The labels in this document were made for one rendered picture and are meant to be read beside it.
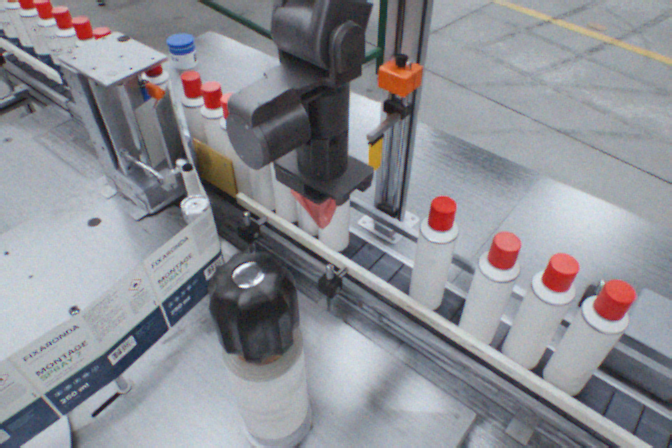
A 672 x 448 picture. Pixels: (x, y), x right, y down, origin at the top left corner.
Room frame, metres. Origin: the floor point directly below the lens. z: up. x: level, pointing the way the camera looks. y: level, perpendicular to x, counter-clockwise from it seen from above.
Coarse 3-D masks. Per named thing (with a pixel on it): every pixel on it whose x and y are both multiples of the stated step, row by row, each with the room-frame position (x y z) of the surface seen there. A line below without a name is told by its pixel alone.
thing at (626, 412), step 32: (224, 192) 0.71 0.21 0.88; (320, 256) 0.56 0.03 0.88; (352, 256) 0.56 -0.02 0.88; (384, 256) 0.56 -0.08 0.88; (416, 320) 0.43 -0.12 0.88; (448, 320) 0.43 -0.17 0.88; (544, 352) 0.38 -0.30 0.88; (512, 384) 0.33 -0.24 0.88; (608, 384) 0.33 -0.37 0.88; (608, 416) 0.28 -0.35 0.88; (640, 416) 0.28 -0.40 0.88
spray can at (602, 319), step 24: (624, 288) 0.34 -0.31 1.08; (600, 312) 0.33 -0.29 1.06; (624, 312) 0.32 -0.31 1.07; (576, 336) 0.33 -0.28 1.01; (600, 336) 0.31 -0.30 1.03; (552, 360) 0.34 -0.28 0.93; (576, 360) 0.31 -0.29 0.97; (600, 360) 0.31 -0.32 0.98; (552, 384) 0.32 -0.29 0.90; (576, 384) 0.31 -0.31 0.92
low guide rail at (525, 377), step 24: (240, 192) 0.68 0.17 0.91; (312, 240) 0.56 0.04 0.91; (336, 264) 0.52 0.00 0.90; (384, 288) 0.46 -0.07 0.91; (432, 312) 0.42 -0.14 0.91; (456, 336) 0.38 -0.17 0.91; (504, 360) 0.34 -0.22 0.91; (528, 384) 0.32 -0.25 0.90; (576, 408) 0.28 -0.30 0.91; (600, 432) 0.25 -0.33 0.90; (624, 432) 0.25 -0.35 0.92
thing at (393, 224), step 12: (360, 204) 0.60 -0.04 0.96; (372, 216) 0.58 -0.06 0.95; (384, 216) 0.57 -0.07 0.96; (396, 228) 0.55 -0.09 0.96; (408, 228) 0.54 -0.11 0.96; (456, 264) 0.48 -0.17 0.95; (468, 264) 0.47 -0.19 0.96; (516, 288) 0.43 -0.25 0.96; (564, 324) 0.38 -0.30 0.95; (612, 348) 0.34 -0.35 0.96; (624, 348) 0.33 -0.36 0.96; (636, 360) 0.32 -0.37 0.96; (648, 360) 0.32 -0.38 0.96; (648, 372) 0.31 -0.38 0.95; (660, 372) 0.30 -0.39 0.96
